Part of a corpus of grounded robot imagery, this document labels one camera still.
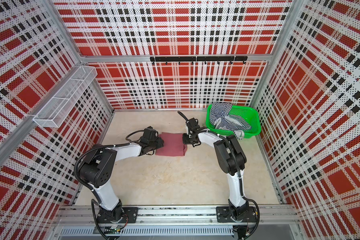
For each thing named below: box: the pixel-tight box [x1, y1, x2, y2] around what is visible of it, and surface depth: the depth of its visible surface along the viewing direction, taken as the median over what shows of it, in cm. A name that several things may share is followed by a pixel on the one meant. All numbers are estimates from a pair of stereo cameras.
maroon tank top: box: [155, 132, 188, 157], surface depth 96 cm
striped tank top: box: [209, 102, 253, 140], surface depth 113 cm
